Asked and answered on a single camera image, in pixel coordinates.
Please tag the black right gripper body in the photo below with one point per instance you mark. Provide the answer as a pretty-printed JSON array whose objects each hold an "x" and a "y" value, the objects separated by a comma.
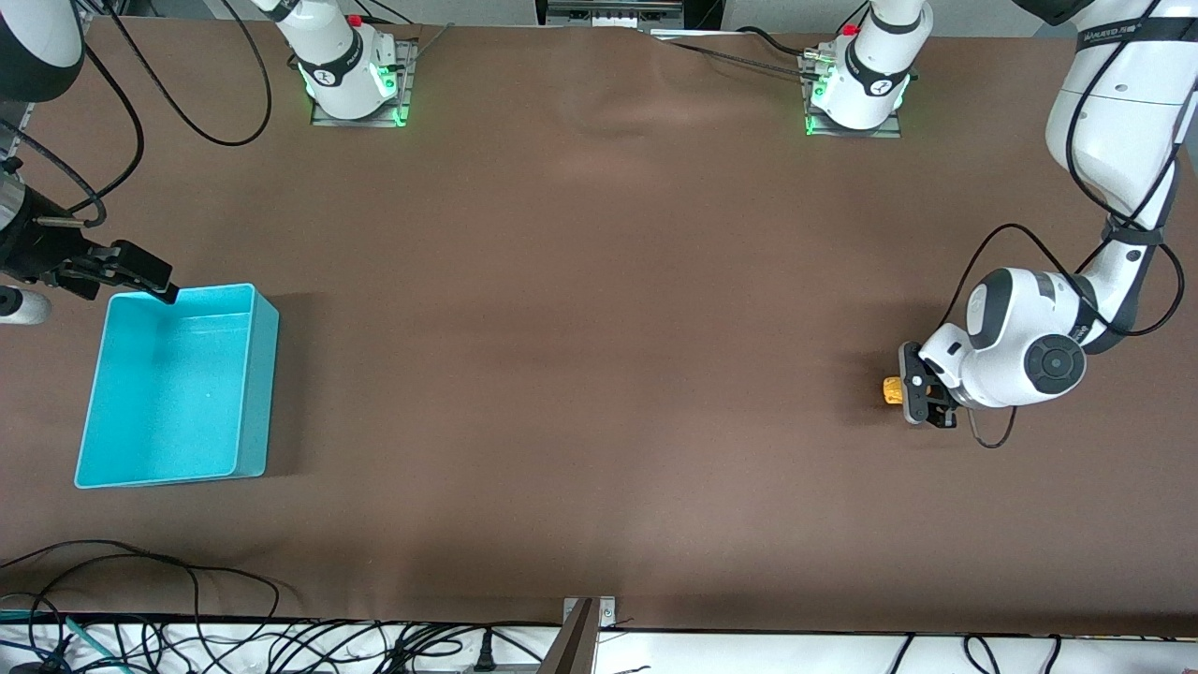
[{"x": 36, "y": 245}]

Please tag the yellow beetle toy car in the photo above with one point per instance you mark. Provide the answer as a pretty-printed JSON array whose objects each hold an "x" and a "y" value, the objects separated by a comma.
[{"x": 894, "y": 390}]

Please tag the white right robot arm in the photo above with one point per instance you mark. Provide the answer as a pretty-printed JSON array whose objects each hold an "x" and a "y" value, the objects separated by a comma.
[{"x": 337, "y": 75}]

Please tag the turquoise plastic bin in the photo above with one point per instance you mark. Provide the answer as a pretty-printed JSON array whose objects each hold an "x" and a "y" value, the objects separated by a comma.
[{"x": 168, "y": 393}]

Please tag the brown table cover sheet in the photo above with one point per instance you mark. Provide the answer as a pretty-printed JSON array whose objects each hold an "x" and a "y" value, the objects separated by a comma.
[{"x": 599, "y": 328}]

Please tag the dark aluminium beam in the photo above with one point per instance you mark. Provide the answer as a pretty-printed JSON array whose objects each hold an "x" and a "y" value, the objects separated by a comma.
[{"x": 573, "y": 651}]

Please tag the black power plug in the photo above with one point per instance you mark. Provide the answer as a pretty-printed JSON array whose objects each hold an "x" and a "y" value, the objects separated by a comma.
[{"x": 485, "y": 655}]

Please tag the grey power strip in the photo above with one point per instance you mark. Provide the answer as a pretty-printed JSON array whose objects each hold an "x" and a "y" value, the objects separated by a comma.
[{"x": 613, "y": 14}]

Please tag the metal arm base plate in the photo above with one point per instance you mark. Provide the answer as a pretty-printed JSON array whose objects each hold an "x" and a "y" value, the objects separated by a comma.
[
  {"x": 409, "y": 65},
  {"x": 889, "y": 132}
]

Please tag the metal mounting bracket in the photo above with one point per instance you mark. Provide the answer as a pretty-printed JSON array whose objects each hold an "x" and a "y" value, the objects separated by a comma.
[{"x": 606, "y": 610}]

